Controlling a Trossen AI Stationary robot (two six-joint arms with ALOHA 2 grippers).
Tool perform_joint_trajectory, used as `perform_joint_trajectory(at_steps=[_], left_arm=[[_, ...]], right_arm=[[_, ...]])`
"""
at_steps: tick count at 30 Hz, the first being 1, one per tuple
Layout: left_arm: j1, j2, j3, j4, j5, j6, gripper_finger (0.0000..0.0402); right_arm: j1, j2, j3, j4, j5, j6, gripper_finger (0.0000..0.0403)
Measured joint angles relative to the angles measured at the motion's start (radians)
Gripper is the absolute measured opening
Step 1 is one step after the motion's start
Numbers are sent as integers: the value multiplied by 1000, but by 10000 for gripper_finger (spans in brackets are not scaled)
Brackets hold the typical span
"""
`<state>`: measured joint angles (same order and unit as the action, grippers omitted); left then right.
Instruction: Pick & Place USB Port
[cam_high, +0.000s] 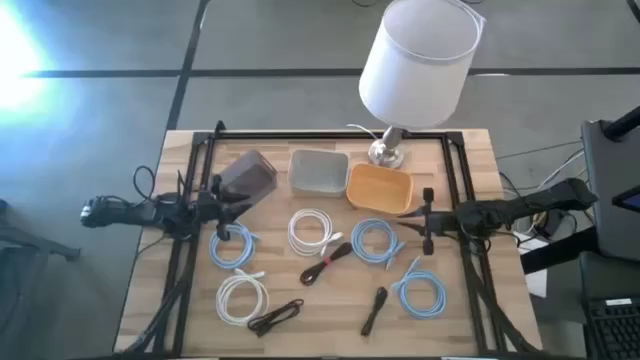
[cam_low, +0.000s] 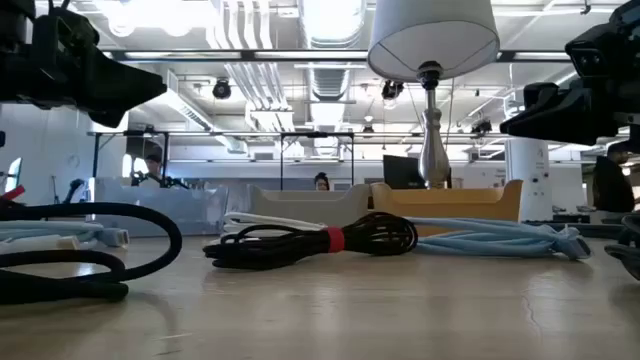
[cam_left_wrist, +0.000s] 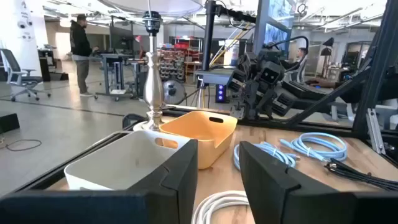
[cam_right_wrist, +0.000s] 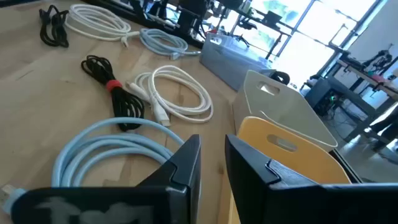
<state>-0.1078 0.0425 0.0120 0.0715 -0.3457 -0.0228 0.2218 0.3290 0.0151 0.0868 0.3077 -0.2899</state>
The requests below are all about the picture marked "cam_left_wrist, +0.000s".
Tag dark grey stand platform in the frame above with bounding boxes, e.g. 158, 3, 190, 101
195, 68, 237, 85

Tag white office chair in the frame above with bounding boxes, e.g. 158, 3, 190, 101
284, 55, 308, 83

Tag computer tower blue lights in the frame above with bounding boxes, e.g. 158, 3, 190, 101
215, 83, 228, 103

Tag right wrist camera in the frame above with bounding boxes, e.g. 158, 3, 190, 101
259, 60, 285, 85

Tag white plastic bin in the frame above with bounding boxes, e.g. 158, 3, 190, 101
63, 129, 191, 191

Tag black desk lamp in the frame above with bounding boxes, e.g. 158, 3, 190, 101
320, 37, 335, 78

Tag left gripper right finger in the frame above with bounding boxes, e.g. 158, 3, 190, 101
239, 141, 398, 224

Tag yellow cable bundle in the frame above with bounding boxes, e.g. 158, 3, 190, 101
210, 23, 251, 68

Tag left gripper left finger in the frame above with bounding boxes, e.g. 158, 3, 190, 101
0, 139, 198, 224

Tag grey office chair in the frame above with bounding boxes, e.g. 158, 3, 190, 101
0, 48, 52, 103

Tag large display screen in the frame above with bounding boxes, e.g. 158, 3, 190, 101
253, 0, 295, 55

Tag seated person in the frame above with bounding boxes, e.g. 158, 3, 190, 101
279, 46, 343, 91

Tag yellow plastic bin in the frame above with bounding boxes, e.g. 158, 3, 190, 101
159, 110, 239, 170

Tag black stand pole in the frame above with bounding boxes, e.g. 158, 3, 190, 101
201, 0, 257, 71

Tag black cable with red tie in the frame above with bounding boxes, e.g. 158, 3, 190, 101
324, 157, 398, 191

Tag standing person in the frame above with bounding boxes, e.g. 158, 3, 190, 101
68, 14, 100, 97

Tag black floor cable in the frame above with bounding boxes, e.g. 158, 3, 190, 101
0, 138, 43, 152

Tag white cable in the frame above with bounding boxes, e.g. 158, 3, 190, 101
191, 190, 249, 224

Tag round silver fan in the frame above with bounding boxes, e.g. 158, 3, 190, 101
162, 80, 187, 106

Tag black box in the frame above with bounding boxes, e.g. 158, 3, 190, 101
0, 112, 21, 134

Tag grey standing desk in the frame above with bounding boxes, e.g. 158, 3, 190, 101
95, 52, 142, 102

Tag silver table lamp white shade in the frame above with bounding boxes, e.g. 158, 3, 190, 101
99, 0, 206, 132

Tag light blue cable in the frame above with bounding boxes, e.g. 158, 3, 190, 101
279, 132, 348, 162
233, 141, 300, 171

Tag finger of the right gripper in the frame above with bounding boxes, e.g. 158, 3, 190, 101
271, 92, 297, 118
228, 68, 248, 93

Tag parts bin shelf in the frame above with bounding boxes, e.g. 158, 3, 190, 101
158, 46, 187, 83

